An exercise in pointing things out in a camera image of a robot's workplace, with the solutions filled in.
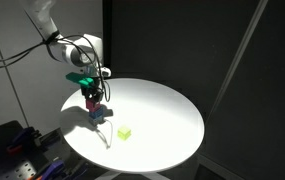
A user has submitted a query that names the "pink cube block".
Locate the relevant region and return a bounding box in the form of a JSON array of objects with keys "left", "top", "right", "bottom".
[{"left": 85, "top": 98, "right": 102, "bottom": 113}]

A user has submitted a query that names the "grey perforated board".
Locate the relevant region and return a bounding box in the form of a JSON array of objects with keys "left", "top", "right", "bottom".
[{"left": 0, "top": 155, "right": 50, "bottom": 180}]

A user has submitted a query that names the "blue cube block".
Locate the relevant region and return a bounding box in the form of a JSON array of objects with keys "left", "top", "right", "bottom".
[{"left": 88, "top": 106, "right": 106, "bottom": 121}]

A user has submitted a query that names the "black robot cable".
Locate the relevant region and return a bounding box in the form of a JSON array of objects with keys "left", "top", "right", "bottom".
[{"left": 0, "top": 31, "right": 112, "bottom": 103}]

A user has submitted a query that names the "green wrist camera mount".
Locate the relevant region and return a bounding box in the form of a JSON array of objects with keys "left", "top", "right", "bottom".
[{"left": 65, "top": 71, "right": 96, "bottom": 89}]

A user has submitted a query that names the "yellow-green cube block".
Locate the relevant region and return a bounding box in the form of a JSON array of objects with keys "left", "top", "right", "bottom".
[{"left": 116, "top": 125, "right": 133, "bottom": 141}]

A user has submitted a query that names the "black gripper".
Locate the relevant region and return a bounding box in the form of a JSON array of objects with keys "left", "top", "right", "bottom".
[{"left": 81, "top": 83, "right": 105, "bottom": 102}]

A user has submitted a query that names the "white table pedestal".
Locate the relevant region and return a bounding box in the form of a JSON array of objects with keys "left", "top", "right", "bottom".
[{"left": 101, "top": 170, "right": 170, "bottom": 180}]

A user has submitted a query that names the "purple clamp with orange tips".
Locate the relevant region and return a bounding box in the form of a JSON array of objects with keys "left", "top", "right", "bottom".
[
  {"left": 6, "top": 126, "right": 42, "bottom": 155},
  {"left": 28, "top": 159, "right": 66, "bottom": 180}
]

